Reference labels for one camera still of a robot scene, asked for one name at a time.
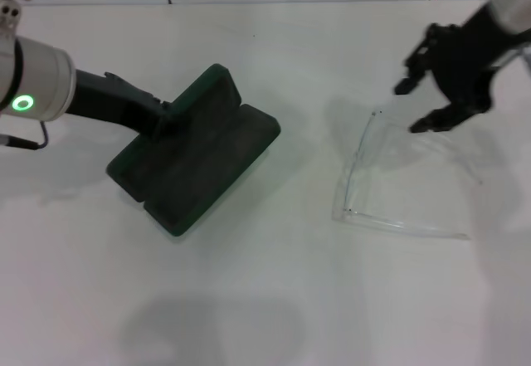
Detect clear transparent glasses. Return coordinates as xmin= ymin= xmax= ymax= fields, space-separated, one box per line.
xmin=330 ymin=110 xmax=485 ymax=242

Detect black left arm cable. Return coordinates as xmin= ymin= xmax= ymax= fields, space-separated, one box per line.
xmin=0 ymin=120 xmax=49 ymax=151

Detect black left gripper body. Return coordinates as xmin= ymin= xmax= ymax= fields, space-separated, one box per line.
xmin=65 ymin=68 xmax=168 ymax=139

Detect dark green glasses case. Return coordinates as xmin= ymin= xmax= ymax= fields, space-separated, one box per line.
xmin=105 ymin=62 xmax=282 ymax=238

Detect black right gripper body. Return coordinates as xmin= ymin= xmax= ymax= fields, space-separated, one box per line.
xmin=426 ymin=2 xmax=531 ymax=115

